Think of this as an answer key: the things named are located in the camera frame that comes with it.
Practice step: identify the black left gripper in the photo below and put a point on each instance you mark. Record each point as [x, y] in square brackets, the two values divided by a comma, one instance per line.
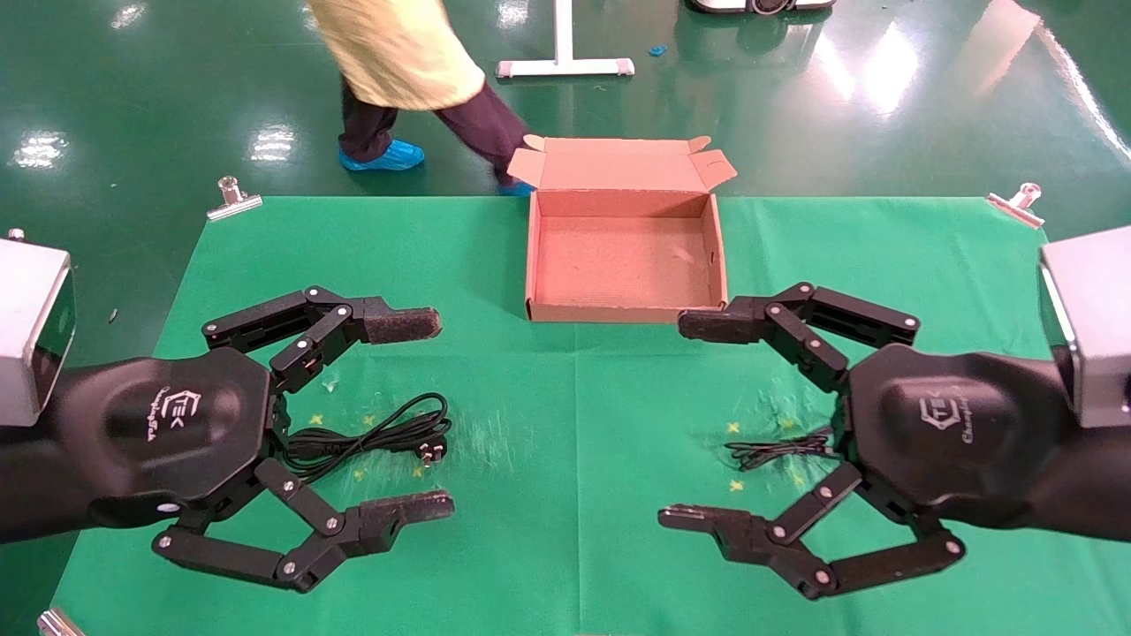
[159, 433]

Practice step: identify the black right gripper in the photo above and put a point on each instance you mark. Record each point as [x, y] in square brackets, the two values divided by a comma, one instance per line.
[963, 433]

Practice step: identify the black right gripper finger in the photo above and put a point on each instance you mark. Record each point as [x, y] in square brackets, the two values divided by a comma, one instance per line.
[724, 322]

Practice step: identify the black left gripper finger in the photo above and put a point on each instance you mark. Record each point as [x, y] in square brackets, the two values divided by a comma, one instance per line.
[402, 324]

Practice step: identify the white and black robot base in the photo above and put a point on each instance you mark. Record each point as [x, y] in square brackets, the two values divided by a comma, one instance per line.
[760, 5]

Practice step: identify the open brown cardboard box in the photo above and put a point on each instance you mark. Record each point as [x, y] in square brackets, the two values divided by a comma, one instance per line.
[618, 265]

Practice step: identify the green table cloth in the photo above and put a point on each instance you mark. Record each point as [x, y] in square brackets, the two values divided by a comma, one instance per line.
[574, 424]

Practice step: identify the metal binder clip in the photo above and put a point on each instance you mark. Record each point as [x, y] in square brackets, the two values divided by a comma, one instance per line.
[57, 624]
[1016, 208]
[234, 208]

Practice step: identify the person in yellow coat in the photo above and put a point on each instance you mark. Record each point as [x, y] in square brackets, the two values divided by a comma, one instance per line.
[398, 44]

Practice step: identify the white stand base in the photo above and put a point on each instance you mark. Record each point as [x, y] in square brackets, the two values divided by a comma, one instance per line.
[563, 66]

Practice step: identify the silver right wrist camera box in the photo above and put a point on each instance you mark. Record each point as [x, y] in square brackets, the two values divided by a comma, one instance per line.
[1096, 327]

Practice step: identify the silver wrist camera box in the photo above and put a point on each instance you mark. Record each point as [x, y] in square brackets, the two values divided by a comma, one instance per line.
[26, 327]
[1096, 327]

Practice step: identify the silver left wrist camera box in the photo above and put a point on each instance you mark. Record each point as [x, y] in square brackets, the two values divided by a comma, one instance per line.
[26, 327]

